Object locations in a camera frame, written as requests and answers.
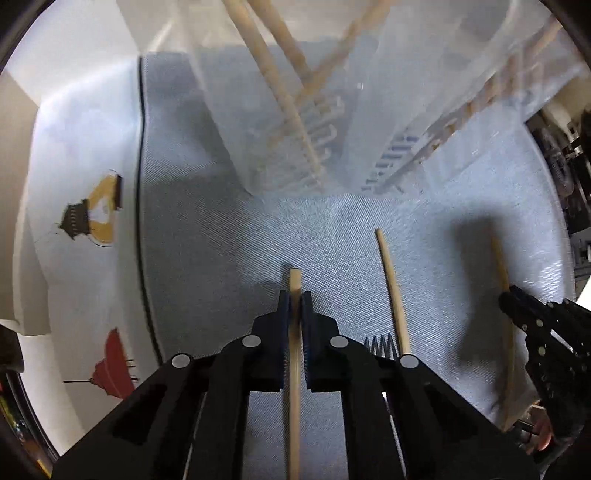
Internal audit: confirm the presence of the white printed cloth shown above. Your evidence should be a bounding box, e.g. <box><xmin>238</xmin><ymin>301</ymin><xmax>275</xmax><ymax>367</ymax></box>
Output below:
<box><xmin>11</xmin><ymin>55</ymin><xmax>162</xmax><ymax>457</ymax></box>

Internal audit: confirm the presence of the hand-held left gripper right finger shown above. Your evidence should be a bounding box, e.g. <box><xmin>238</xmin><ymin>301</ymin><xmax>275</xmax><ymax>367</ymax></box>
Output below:
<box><xmin>300</xmin><ymin>291</ymin><xmax>542</xmax><ymax>480</ymax></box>

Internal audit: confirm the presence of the black glass gas cooktop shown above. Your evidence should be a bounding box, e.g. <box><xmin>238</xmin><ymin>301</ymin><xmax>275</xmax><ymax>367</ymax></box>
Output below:
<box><xmin>524</xmin><ymin>104</ymin><xmax>591</xmax><ymax>282</ymax></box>

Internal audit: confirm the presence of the clear plastic utensil holder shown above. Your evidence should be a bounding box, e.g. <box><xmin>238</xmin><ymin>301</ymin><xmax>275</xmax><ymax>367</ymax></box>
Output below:
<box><xmin>185</xmin><ymin>0</ymin><xmax>585</xmax><ymax>201</ymax></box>

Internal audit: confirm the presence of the person's right hand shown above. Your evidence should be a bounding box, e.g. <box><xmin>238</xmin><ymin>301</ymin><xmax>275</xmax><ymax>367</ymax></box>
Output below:
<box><xmin>526</xmin><ymin>404</ymin><xmax>557</xmax><ymax>457</ymax></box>

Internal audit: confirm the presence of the grey textured mat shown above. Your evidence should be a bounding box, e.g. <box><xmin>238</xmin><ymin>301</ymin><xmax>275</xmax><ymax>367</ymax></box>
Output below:
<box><xmin>137</xmin><ymin>51</ymin><xmax>578</xmax><ymax>480</ymax></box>

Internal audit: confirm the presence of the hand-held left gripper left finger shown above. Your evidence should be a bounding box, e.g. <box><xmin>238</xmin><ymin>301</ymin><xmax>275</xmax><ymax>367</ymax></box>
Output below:
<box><xmin>52</xmin><ymin>290</ymin><xmax>291</xmax><ymax>480</ymax></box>

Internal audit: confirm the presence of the wooden chopstick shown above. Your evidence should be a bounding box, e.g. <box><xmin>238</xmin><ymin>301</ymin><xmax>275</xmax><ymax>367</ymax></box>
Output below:
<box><xmin>287</xmin><ymin>269</ymin><xmax>303</xmax><ymax>480</ymax></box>
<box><xmin>374</xmin><ymin>227</ymin><xmax>413</xmax><ymax>358</ymax></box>
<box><xmin>222</xmin><ymin>0</ymin><xmax>326</xmax><ymax>183</ymax></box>
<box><xmin>385</xmin><ymin>60</ymin><xmax>546</xmax><ymax>190</ymax></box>
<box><xmin>416</xmin><ymin>16</ymin><xmax>566</xmax><ymax>158</ymax></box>
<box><xmin>247</xmin><ymin>0</ymin><xmax>319</xmax><ymax>93</ymax></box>
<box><xmin>488</xmin><ymin>235</ymin><xmax>518</xmax><ymax>432</ymax></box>
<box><xmin>293</xmin><ymin>0</ymin><xmax>393</xmax><ymax>107</ymax></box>

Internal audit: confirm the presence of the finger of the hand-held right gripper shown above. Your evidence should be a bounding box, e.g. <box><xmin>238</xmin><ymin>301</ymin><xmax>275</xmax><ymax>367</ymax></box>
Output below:
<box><xmin>523</xmin><ymin>333</ymin><xmax>591</xmax><ymax>440</ymax></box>
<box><xmin>499</xmin><ymin>285</ymin><xmax>591</xmax><ymax>357</ymax></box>

